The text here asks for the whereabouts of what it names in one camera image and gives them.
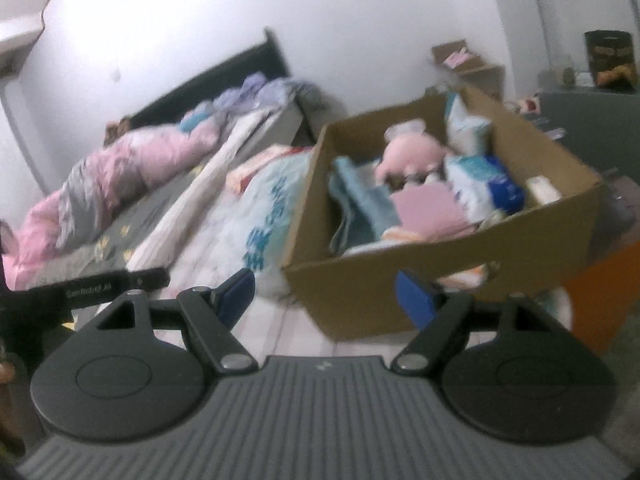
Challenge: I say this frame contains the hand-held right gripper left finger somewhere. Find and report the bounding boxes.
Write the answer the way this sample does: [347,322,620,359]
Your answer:
[70,268,258,373]

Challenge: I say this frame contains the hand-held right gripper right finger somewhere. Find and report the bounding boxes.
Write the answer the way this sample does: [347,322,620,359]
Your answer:
[391,270,576,373]

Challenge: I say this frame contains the large cardboard box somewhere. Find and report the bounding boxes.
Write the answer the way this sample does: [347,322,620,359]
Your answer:
[281,85,608,343]

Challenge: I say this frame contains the pink glitter towel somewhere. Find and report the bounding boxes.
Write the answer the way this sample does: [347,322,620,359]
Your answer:
[387,181,476,242]

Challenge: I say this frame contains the teal towel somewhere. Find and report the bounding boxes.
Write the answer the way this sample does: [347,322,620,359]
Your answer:
[327,156,403,256]

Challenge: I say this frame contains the blue and white packet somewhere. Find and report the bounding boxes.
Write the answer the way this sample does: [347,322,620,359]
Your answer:
[444,154,527,222]

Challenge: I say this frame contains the pink plush toy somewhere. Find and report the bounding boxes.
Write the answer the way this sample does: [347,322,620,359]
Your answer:
[375,121,453,183]

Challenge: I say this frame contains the small white pack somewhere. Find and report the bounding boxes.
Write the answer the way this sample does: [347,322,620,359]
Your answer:
[524,175,565,207]

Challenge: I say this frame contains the tall white blue pack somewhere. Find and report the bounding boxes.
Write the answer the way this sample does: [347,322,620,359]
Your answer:
[444,91,493,157]

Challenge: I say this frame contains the light blue soft cloth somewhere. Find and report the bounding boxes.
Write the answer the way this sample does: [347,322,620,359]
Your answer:
[179,101,216,132]

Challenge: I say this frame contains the white plastic bag blue print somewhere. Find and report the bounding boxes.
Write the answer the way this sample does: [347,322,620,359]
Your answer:
[197,150,316,298]

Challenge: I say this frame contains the white quilted mattress pad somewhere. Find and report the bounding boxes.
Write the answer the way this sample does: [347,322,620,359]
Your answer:
[125,110,286,273]

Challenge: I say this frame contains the red and white pack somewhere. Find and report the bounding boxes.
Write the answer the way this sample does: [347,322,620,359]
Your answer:
[226,144,313,196]

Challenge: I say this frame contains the grey blanket yellow prints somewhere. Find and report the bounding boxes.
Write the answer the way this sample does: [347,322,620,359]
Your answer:
[30,175,201,286]

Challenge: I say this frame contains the white printed pack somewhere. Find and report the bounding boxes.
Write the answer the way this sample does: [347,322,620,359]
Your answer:
[535,287,573,333]

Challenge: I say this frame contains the pink and grey quilt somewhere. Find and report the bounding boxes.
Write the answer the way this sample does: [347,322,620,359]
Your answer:
[0,125,221,291]

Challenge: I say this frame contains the orange box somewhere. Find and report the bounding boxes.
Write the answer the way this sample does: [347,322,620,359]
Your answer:
[562,240,640,357]

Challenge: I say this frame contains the purple clothes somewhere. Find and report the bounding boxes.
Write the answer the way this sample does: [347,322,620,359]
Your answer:
[212,72,296,113]

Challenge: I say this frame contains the grey hanging cloth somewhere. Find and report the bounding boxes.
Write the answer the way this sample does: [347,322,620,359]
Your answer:
[292,80,348,146]

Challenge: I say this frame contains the black bed headboard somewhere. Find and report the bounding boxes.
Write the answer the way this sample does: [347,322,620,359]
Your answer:
[127,27,293,131]

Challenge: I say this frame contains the small cardboard box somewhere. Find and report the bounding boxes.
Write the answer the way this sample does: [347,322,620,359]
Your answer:
[431,39,506,101]

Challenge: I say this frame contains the pink paper item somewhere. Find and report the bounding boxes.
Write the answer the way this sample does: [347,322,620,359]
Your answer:
[442,47,473,68]

